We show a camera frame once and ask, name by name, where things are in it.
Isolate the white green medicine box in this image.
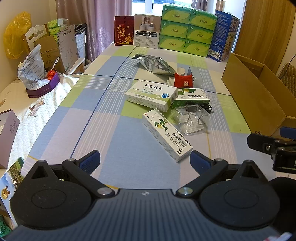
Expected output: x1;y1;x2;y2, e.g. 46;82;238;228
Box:
142;108;193;163

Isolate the clear plastic container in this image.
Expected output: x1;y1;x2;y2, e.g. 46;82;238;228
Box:
171;105;210;136

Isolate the green white oral box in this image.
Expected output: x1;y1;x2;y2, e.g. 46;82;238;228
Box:
171;88;210;108

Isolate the white blue medicine box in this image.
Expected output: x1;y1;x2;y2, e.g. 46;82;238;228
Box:
125;80;178;113

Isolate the red candy packet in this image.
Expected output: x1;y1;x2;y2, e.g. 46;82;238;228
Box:
174;73;193;88

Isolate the white power adapter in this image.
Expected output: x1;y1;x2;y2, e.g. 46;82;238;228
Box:
166;76;175;87

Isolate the silver foil pouch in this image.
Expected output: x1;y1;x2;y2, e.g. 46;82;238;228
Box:
133;54;176;76

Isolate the brown cardboard box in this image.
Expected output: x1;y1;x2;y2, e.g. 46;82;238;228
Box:
222;53;295;137

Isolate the checkered tablecloth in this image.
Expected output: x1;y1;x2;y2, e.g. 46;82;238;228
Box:
22;45;276;190

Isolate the quilted chair cushion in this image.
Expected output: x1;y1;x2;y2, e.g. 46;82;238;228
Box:
278;63;296;97

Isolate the lilac paper box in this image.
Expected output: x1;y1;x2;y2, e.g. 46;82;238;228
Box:
0;109;20;169

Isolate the purple hexagonal box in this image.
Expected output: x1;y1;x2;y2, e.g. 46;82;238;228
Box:
26;73;60;98

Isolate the wooden wardrobe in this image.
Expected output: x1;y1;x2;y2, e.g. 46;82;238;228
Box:
234;0;295;73

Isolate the clear plastic bag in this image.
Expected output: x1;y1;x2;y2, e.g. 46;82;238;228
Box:
18;44;50;90

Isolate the blue milk carton box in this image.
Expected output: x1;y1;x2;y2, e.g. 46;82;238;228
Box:
208;10;240;62

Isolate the green tissue box pack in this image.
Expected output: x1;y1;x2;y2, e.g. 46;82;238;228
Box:
159;4;218;57

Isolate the red gift envelope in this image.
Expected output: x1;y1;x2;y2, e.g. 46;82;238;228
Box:
114;16;134;46

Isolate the white product box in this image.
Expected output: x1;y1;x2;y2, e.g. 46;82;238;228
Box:
133;14;162;49

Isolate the pink curtain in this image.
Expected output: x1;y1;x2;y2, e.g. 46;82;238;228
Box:
56;0;132;61

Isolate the yellow plastic bag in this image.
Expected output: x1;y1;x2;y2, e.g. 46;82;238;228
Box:
3;11;32;59

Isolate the brown carton with white handle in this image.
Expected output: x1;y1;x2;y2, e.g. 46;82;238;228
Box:
23;24;65;73

